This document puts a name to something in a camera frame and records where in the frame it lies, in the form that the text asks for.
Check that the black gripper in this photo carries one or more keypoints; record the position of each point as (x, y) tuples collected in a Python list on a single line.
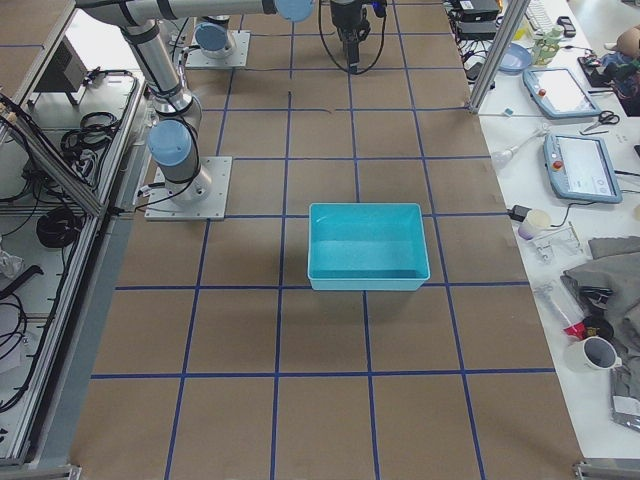
[(344, 16)]

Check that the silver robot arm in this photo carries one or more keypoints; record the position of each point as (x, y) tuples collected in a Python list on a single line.
[(173, 141), (214, 38)]

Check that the light blue plastic bin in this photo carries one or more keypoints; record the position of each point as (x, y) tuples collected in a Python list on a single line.
[(367, 247)]

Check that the far teach pendant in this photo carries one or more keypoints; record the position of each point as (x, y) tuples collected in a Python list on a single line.
[(558, 94)]

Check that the teach pendant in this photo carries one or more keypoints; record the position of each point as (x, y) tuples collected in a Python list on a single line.
[(580, 168), (558, 94)]

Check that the near teach pendant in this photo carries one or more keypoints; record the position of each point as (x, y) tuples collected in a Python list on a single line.
[(580, 168)]

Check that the black scissors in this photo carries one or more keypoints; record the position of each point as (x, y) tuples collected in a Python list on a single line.
[(606, 117)]

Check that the grey cloth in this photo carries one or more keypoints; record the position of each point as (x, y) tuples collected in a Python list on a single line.
[(614, 266)]

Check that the white mug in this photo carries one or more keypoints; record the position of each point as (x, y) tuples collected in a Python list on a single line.
[(592, 354)]

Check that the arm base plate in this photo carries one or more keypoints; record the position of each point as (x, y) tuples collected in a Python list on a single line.
[(205, 198), (198, 61)]

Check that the aluminium frame post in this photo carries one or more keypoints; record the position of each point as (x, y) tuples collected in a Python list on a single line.
[(514, 13)]

